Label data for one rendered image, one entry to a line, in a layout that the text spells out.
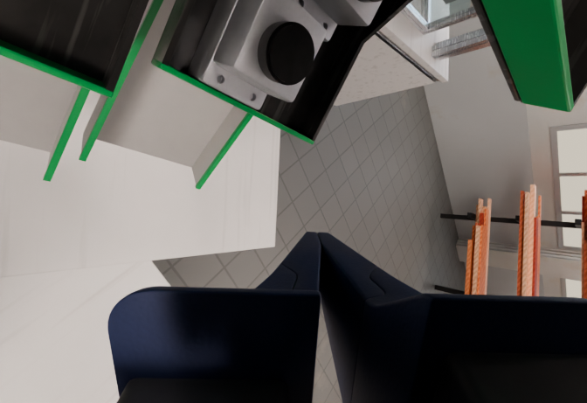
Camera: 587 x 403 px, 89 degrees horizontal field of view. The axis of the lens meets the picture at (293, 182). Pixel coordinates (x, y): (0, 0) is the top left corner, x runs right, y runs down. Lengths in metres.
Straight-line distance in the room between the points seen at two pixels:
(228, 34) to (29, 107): 0.23
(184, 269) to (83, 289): 1.05
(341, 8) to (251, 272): 1.66
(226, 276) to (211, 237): 1.10
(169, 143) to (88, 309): 0.28
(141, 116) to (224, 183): 0.27
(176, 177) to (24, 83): 0.28
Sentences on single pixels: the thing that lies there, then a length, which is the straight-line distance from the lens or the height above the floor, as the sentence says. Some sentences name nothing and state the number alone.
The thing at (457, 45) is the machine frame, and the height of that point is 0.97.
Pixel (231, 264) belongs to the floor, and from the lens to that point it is 1.69.
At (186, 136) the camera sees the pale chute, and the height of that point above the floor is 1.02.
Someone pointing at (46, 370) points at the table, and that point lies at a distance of 0.58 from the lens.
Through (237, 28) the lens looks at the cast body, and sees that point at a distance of 0.17.
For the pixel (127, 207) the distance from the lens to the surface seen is 0.54.
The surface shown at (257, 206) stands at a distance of 0.65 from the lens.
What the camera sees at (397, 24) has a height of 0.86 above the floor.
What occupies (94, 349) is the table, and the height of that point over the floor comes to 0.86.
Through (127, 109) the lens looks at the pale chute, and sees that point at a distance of 0.37.
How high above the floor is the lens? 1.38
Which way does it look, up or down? 45 degrees down
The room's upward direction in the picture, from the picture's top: 90 degrees clockwise
